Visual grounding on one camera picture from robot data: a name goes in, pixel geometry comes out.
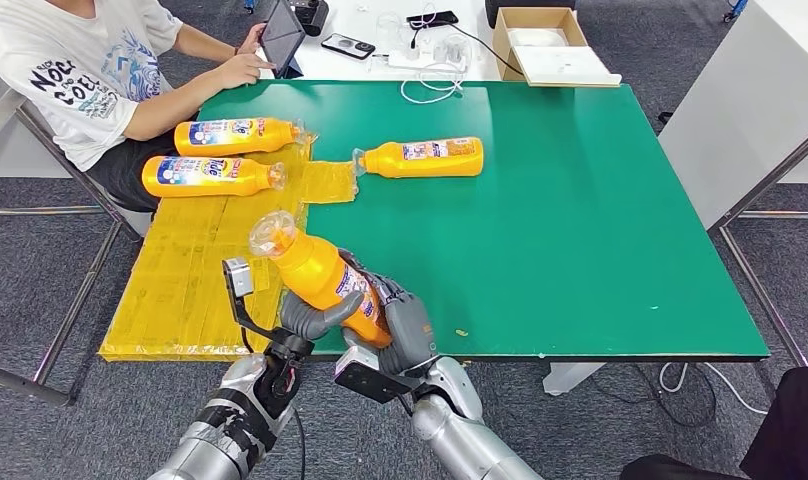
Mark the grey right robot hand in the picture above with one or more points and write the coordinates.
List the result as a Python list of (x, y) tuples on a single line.
[(410, 331)]

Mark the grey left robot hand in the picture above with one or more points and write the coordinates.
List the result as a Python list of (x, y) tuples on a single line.
[(318, 321)]

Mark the orange detergent bottle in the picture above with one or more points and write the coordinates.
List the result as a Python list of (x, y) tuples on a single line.
[(311, 272), (271, 136), (391, 159), (252, 179)]

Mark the black tablet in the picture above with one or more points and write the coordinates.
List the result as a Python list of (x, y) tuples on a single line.
[(283, 33)]

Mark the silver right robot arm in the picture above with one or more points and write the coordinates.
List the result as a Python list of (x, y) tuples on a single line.
[(457, 437)]

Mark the yellow taped cardboard mat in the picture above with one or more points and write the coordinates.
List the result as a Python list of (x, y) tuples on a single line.
[(179, 278)]

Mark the white table foot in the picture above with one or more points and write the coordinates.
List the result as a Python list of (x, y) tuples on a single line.
[(570, 378)]

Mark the white desk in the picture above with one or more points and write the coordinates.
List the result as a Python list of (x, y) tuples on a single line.
[(351, 71)]

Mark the white power strip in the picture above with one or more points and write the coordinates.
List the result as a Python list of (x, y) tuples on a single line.
[(417, 61)]

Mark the smartphone in dark case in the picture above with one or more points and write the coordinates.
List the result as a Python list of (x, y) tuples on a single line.
[(348, 46)]

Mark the open cardboard box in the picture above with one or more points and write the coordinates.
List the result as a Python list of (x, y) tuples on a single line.
[(543, 60)]

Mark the black handheld controller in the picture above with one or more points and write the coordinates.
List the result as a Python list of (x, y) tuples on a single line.
[(314, 13)]

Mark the black smartphone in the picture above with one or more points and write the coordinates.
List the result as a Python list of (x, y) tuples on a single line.
[(434, 20)]

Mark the person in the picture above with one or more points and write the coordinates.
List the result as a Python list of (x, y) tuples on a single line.
[(79, 73), (795, 424)]

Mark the white panel table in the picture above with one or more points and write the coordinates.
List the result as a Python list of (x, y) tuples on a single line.
[(0, 146)]

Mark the white cabinet table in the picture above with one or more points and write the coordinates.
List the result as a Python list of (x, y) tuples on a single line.
[(742, 99)]

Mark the blue metal stand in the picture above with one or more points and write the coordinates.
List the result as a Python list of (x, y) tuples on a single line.
[(735, 10)]

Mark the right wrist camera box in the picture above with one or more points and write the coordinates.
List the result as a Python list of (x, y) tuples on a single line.
[(371, 378)]

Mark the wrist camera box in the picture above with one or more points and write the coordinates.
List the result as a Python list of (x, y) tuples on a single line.
[(240, 275), (371, 378)]

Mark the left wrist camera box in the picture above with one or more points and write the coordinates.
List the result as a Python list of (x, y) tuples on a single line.
[(240, 275)]

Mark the steel table frame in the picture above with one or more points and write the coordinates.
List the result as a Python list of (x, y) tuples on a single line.
[(81, 299), (762, 297)]

